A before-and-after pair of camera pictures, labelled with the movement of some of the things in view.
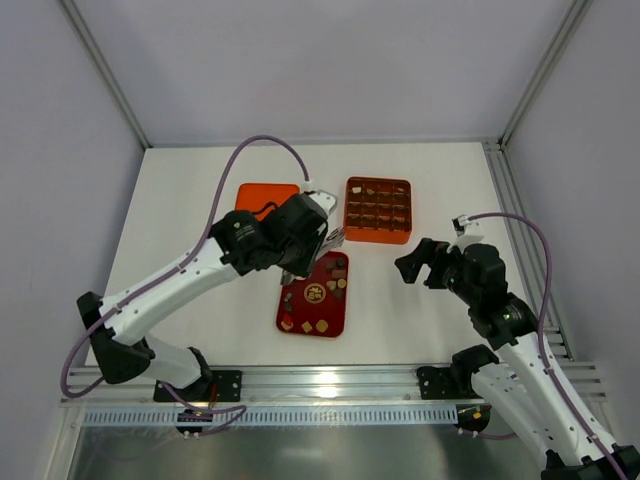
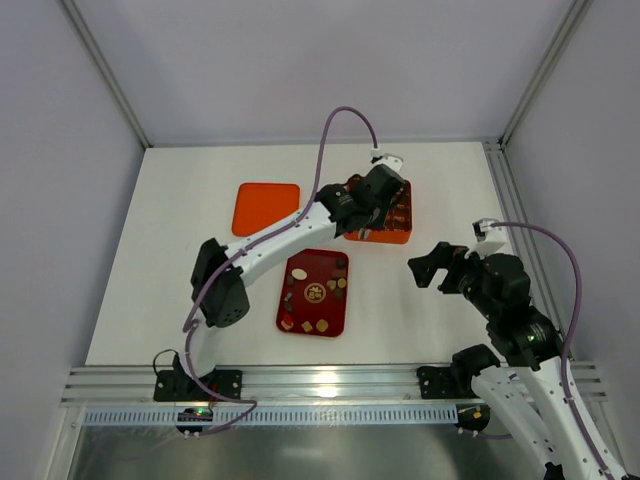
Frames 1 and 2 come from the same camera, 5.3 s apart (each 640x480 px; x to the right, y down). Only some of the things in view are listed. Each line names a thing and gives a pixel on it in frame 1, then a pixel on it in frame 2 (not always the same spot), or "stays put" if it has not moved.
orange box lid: (263, 198) stays put
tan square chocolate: (307, 326) stays put
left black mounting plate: (228, 385) stays put
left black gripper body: (310, 257) → (377, 215)
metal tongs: (333, 238) → (364, 232)
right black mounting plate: (435, 383) stays put
